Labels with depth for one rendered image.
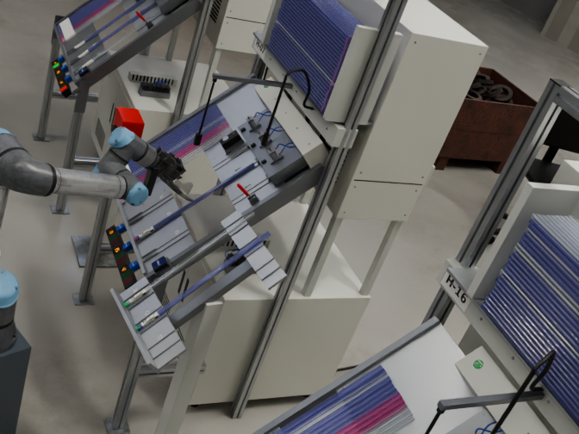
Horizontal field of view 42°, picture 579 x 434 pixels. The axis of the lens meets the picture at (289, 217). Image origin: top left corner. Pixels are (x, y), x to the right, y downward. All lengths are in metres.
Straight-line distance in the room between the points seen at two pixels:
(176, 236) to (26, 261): 1.24
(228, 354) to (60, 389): 0.68
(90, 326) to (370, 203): 1.41
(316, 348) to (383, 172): 0.86
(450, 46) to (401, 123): 0.30
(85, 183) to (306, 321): 1.15
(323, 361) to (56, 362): 1.10
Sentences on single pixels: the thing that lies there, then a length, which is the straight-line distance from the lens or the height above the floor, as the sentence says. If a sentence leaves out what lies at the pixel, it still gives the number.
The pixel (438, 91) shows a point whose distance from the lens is 2.65.
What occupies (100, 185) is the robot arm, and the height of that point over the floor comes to 1.09.
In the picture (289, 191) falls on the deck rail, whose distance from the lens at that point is 2.59.
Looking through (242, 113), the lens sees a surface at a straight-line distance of 2.99.
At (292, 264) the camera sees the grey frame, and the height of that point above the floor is 0.82.
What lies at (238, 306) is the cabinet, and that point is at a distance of 2.85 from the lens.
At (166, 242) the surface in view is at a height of 0.79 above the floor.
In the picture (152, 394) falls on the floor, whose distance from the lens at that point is 3.26.
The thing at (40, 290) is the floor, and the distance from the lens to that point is 3.63.
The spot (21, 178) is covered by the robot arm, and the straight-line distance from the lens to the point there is 2.21.
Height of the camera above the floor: 2.32
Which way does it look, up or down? 30 degrees down
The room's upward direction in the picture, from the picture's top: 21 degrees clockwise
